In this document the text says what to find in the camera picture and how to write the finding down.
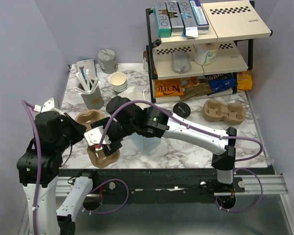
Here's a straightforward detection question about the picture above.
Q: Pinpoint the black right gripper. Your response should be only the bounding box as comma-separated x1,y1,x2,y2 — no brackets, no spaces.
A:
89,117,136,159

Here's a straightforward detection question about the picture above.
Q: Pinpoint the blue white paper bag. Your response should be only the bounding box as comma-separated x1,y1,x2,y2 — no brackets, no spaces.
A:
118,86,161,156

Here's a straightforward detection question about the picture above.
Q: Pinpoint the brown pulp cup carrier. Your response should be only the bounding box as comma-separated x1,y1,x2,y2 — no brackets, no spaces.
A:
75,110,120,168

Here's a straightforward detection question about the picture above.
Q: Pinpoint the black plastic cup lid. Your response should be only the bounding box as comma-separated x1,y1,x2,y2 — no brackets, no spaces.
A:
173,102,191,118

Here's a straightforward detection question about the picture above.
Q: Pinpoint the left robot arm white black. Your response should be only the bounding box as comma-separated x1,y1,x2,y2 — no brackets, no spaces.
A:
17,111,99,235

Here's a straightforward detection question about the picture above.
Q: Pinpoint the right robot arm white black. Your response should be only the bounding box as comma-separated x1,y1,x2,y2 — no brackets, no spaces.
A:
84,96,237,192

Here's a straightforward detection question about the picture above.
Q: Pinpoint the grey straw holder cup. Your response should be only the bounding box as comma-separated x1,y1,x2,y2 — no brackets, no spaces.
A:
75,72,104,110

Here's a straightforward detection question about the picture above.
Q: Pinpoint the stack of green paper cups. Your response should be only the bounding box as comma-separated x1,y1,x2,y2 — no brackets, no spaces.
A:
109,72,128,95

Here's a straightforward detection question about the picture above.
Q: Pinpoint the orange kettle chips bag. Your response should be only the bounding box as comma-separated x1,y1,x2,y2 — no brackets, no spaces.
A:
154,78,184,97

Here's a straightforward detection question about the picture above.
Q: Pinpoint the blue razor in package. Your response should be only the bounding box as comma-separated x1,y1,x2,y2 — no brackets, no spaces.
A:
76,58,97,80

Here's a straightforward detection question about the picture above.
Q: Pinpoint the grey marbled canister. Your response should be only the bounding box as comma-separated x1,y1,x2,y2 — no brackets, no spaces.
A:
98,49,118,74

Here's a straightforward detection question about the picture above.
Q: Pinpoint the olive brown snack bag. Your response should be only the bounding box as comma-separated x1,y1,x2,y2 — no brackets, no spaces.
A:
180,76,213,101

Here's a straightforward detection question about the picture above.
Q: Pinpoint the black and cream shelf rack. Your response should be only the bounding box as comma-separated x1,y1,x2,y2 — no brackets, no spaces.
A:
145,0,273,104

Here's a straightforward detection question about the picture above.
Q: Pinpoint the grey sponge pouch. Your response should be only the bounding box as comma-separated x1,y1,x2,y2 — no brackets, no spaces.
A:
172,51,191,73

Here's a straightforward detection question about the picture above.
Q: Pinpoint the blue doritos bag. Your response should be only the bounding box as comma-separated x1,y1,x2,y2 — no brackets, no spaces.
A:
205,73,238,94

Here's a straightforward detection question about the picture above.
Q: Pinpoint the toilet paper roll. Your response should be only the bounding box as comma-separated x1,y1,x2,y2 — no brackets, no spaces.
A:
194,43,220,66

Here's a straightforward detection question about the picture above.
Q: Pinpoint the teal toothpaste box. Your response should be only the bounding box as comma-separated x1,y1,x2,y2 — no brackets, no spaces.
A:
153,1,172,38

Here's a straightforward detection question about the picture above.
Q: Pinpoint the silver blue toothpaste box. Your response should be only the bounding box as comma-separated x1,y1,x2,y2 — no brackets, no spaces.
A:
177,0,198,39

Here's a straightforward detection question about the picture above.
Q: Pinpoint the blue white toothpaste box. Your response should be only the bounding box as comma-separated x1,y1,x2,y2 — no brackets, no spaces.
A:
189,0,210,35

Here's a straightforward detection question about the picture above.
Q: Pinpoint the yellow snack bag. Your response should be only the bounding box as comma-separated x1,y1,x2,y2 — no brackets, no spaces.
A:
237,70,253,91

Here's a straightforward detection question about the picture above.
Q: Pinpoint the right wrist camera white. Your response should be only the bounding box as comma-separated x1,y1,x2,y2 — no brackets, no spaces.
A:
84,126,111,151

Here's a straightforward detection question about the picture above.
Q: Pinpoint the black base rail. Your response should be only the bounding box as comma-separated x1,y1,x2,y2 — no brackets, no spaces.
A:
69,169,244,205

